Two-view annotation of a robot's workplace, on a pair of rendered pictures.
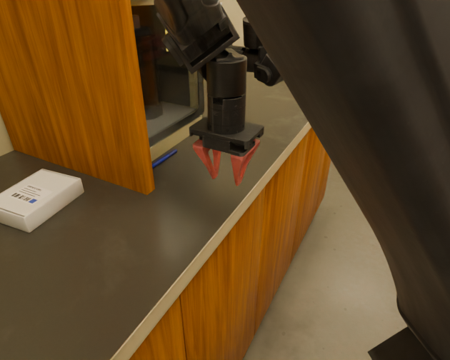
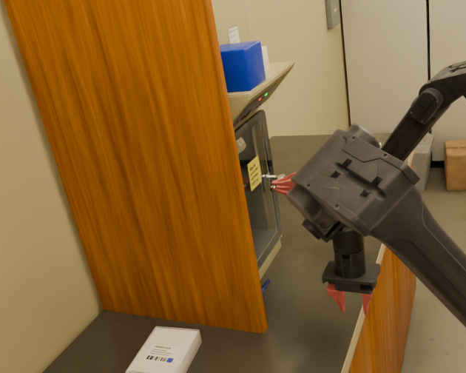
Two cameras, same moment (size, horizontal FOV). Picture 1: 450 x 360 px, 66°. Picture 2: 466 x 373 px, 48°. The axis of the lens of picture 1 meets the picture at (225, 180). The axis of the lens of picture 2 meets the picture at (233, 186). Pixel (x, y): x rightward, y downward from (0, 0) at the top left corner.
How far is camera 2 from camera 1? 54 cm
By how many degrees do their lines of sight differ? 10
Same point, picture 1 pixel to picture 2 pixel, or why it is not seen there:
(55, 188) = (182, 344)
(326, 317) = not seen: outside the picture
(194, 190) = (306, 320)
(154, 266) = not seen: outside the picture
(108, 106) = (223, 259)
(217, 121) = (347, 269)
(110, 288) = not seen: outside the picture
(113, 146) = (226, 292)
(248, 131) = (370, 272)
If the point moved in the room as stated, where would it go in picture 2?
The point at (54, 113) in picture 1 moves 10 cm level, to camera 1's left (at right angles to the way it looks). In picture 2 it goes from (160, 270) to (120, 277)
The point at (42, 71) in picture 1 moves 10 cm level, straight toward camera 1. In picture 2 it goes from (150, 236) to (168, 251)
